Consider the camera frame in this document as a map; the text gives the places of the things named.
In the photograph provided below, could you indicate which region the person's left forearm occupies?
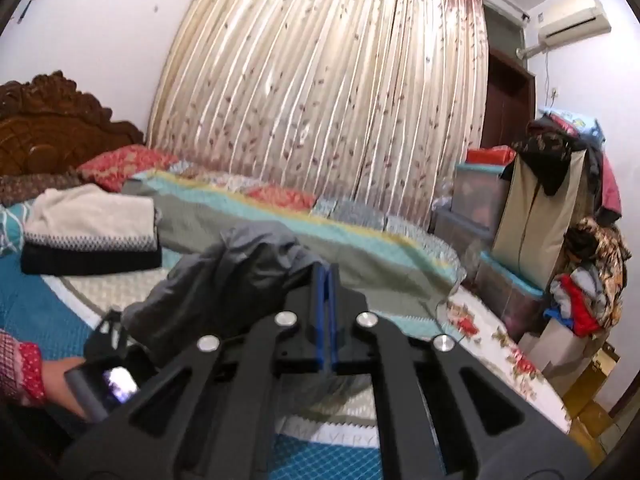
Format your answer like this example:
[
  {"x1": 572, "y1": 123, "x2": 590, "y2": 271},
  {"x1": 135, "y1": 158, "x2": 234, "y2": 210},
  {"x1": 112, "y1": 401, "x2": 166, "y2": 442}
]
[{"x1": 0, "y1": 329, "x2": 87, "y2": 418}]

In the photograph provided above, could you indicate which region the carved wooden headboard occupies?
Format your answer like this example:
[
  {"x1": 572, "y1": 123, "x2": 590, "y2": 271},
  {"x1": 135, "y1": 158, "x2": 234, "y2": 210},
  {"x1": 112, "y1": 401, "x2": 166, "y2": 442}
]
[{"x1": 0, "y1": 71, "x2": 146, "y2": 177}]

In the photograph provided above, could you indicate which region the striped patchwork quilt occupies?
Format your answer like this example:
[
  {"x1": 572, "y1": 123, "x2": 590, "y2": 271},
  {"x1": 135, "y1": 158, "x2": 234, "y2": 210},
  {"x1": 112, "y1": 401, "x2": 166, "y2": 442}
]
[{"x1": 122, "y1": 167, "x2": 467, "y2": 313}]

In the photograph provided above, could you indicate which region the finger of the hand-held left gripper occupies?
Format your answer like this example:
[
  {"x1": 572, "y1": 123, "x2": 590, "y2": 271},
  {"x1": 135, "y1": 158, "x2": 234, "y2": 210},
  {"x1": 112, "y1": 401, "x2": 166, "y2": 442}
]
[{"x1": 91, "y1": 310, "x2": 132, "y2": 348}]

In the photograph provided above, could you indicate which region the folded white and black sweater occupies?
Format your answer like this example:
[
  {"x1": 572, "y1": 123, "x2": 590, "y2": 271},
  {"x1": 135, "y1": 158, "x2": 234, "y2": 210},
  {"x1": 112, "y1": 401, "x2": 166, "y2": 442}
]
[{"x1": 21, "y1": 183, "x2": 163, "y2": 276}]

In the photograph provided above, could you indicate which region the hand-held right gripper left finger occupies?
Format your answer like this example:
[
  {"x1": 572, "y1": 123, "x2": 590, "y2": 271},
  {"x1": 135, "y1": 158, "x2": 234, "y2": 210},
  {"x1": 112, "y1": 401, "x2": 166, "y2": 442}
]
[{"x1": 60, "y1": 264, "x2": 329, "y2": 480}]

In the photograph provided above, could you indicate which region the grey padded jacket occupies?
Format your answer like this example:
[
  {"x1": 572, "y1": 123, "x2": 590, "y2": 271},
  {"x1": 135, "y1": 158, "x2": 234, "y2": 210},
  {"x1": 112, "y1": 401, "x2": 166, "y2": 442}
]
[{"x1": 121, "y1": 224, "x2": 325, "y2": 367}]

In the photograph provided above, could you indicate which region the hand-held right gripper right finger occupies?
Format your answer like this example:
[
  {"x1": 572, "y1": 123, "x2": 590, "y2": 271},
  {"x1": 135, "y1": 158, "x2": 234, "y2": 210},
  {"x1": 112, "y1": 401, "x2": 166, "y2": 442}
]
[{"x1": 327, "y1": 266, "x2": 596, "y2": 480}]

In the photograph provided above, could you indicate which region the teal checked bed blanket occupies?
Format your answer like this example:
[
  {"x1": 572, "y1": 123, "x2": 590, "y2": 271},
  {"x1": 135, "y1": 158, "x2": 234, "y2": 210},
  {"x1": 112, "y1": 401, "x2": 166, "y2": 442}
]
[{"x1": 0, "y1": 200, "x2": 416, "y2": 480}]

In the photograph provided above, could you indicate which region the beige fabric wardrobe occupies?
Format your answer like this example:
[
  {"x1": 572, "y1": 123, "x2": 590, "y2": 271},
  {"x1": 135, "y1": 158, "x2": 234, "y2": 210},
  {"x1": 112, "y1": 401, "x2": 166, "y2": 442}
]
[{"x1": 492, "y1": 135, "x2": 598, "y2": 281}]

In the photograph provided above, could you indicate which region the dark wooden door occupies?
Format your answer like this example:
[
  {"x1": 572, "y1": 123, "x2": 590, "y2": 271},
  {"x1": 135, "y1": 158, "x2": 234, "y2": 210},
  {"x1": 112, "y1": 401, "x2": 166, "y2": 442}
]
[{"x1": 484, "y1": 47, "x2": 536, "y2": 153}]

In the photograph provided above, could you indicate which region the red folded cloth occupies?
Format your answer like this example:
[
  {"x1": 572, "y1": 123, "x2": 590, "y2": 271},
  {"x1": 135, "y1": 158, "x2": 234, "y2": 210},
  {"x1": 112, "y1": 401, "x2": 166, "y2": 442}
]
[{"x1": 466, "y1": 146, "x2": 517, "y2": 166}]

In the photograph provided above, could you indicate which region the clear plastic storage box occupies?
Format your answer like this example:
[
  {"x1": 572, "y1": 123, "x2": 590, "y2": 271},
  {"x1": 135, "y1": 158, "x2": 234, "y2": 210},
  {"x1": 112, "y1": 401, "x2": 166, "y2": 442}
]
[{"x1": 432, "y1": 208, "x2": 497, "y2": 266}]

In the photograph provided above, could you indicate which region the white air conditioner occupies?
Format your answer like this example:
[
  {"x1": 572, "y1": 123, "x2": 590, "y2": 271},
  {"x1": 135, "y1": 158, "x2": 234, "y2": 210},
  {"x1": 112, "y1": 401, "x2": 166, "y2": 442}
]
[{"x1": 536, "y1": 0, "x2": 612, "y2": 43}]

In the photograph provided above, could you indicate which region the dark wall ornament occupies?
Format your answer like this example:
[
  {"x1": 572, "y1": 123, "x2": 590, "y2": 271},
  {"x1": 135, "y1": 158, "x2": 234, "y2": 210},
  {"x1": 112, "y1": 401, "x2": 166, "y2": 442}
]
[{"x1": 17, "y1": 0, "x2": 46, "y2": 25}]

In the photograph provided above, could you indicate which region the clear storage box teal lid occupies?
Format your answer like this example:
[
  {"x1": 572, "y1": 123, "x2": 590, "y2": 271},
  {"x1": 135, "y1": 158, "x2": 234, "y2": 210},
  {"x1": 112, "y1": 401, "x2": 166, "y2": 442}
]
[{"x1": 452, "y1": 162, "x2": 513, "y2": 226}]

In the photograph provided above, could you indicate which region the large storage box teal lid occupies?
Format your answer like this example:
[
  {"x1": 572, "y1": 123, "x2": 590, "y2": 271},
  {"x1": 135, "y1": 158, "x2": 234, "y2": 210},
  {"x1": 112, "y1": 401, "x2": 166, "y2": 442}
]
[{"x1": 474, "y1": 251, "x2": 545, "y2": 333}]

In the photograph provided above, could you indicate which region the dark patterned pillow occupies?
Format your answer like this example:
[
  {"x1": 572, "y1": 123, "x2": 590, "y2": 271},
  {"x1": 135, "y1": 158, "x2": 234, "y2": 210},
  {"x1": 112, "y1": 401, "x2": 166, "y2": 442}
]
[{"x1": 0, "y1": 172, "x2": 83, "y2": 207}]

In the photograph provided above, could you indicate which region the pile of colourful clothes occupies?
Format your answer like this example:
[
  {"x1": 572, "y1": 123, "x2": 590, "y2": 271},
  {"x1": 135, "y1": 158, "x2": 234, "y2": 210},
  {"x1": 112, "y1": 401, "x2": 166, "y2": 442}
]
[{"x1": 544, "y1": 215, "x2": 632, "y2": 337}]

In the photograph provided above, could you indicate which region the red patterned pillow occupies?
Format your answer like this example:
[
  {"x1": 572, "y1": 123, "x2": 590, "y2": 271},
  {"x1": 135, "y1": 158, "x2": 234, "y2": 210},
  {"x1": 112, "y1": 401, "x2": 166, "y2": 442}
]
[{"x1": 76, "y1": 144, "x2": 180, "y2": 193}]

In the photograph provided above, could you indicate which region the beige leaf print curtain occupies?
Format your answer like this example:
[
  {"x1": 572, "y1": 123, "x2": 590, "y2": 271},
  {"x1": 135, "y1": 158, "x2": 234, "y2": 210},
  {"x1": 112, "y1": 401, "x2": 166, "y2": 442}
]
[{"x1": 147, "y1": 0, "x2": 488, "y2": 233}]

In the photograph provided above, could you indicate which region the cardboard box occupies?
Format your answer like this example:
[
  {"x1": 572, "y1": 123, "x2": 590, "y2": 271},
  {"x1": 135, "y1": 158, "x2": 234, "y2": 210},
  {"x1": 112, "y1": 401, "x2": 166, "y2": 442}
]
[{"x1": 560, "y1": 342, "x2": 621, "y2": 401}]

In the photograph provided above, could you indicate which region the floral bed sheet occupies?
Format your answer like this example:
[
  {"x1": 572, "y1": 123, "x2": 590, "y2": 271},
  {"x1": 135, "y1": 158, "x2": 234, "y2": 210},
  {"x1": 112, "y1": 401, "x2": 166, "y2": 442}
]
[{"x1": 435, "y1": 287, "x2": 572, "y2": 435}]

